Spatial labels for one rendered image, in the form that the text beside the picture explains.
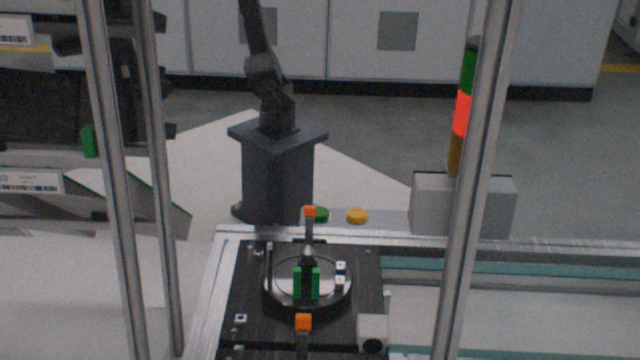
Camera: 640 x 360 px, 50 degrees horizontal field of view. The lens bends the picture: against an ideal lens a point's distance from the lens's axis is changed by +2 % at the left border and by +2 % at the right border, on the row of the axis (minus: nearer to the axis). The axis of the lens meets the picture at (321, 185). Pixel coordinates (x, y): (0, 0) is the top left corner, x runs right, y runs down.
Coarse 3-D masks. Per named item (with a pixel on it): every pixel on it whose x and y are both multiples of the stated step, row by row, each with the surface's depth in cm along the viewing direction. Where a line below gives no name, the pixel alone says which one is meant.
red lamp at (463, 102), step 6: (462, 96) 75; (468, 96) 74; (456, 102) 76; (462, 102) 75; (468, 102) 74; (456, 108) 76; (462, 108) 75; (456, 114) 77; (462, 114) 75; (456, 120) 77; (462, 120) 76; (456, 126) 77; (462, 126) 76; (456, 132) 77; (462, 132) 76
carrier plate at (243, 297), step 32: (352, 256) 113; (256, 288) 105; (352, 288) 106; (224, 320) 99; (256, 320) 99; (288, 320) 99; (320, 320) 100; (352, 320) 100; (320, 352) 96; (352, 352) 96
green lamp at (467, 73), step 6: (468, 48) 73; (468, 54) 72; (474, 54) 72; (468, 60) 73; (474, 60) 72; (462, 66) 74; (468, 66) 73; (474, 66) 72; (462, 72) 74; (468, 72) 73; (474, 72) 72; (462, 78) 74; (468, 78) 73; (462, 84) 74; (468, 84) 73; (462, 90) 75; (468, 90) 74
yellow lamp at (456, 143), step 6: (456, 138) 77; (462, 138) 77; (450, 144) 79; (456, 144) 78; (462, 144) 77; (450, 150) 79; (456, 150) 78; (450, 156) 79; (456, 156) 78; (450, 162) 79; (456, 162) 78; (450, 168) 80; (456, 168) 79; (456, 174) 79
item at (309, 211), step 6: (306, 204) 108; (306, 210) 107; (312, 210) 107; (306, 216) 106; (312, 216) 106; (306, 222) 107; (312, 222) 107; (306, 228) 107; (312, 228) 107; (306, 234) 108; (312, 234) 108; (306, 240) 108; (312, 240) 108; (312, 246) 108
